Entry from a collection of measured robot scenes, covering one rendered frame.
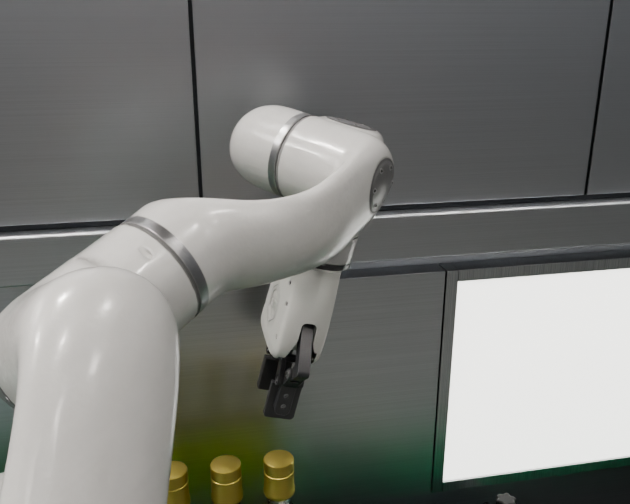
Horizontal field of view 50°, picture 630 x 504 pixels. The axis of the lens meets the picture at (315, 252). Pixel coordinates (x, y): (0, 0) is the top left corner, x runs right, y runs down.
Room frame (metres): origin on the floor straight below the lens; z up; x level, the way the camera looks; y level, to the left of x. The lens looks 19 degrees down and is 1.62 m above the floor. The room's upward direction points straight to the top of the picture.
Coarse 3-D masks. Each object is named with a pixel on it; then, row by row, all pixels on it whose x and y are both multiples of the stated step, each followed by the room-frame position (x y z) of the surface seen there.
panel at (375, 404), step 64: (576, 256) 0.84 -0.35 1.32; (192, 320) 0.73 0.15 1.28; (256, 320) 0.74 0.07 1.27; (384, 320) 0.77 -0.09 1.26; (448, 320) 0.79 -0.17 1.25; (192, 384) 0.73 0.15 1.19; (256, 384) 0.74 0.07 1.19; (320, 384) 0.76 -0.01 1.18; (384, 384) 0.77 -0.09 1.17; (448, 384) 0.79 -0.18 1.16; (192, 448) 0.72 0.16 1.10; (256, 448) 0.74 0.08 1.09; (320, 448) 0.76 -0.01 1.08; (384, 448) 0.77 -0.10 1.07
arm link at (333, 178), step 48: (288, 144) 0.54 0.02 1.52; (336, 144) 0.52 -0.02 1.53; (384, 144) 0.54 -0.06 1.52; (288, 192) 0.54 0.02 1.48; (336, 192) 0.48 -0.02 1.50; (384, 192) 0.53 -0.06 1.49; (192, 240) 0.43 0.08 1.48; (240, 240) 0.44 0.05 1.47; (288, 240) 0.45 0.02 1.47; (336, 240) 0.48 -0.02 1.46; (240, 288) 0.47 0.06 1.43
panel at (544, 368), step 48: (480, 288) 0.80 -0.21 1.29; (528, 288) 0.82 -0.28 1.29; (576, 288) 0.83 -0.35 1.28; (624, 288) 0.84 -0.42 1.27; (480, 336) 0.80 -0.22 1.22; (528, 336) 0.82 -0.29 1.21; (576, 336) 0.83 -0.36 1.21; (624, 336) 0.85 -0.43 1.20; (480, 384) 0.80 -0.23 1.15; (528, 384) 0.82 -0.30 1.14; (576, 384) 0.83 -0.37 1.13; (624, 384) 0.85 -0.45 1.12; (480, 432) 0.81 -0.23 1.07; (528, 432) 0.82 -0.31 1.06; (576, 432) 0.84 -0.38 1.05; (624, 432) 0.85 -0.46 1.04
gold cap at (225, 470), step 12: (228, 456) 0.63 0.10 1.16; (216, 468) 0.60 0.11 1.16; (228, 468) 0.60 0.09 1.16; (240, 468) 0.61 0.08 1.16; (216, 480) 0.60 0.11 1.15; (228, 480) 0.60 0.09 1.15; (240, 480) 0.61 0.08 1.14; (216, 492) 0.60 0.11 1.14; (228, 492) 0.60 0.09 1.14; (240, 492) 0.61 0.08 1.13
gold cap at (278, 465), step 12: (264, 456) 0.63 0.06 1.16; (276, 456) 0.63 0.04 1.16; (288, 456) 0.63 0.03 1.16; (264, 468) 0.62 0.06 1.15; (276, 468) 0.61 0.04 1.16; (288, 468) 0.61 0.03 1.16; (264, 480) 0.62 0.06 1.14; (276, 480) 0.61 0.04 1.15; (288, 480) 0.61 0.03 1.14; (264, 492) 0.62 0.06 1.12; (276, 492) 0.61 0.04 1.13; (288, 492) 0.61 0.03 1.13
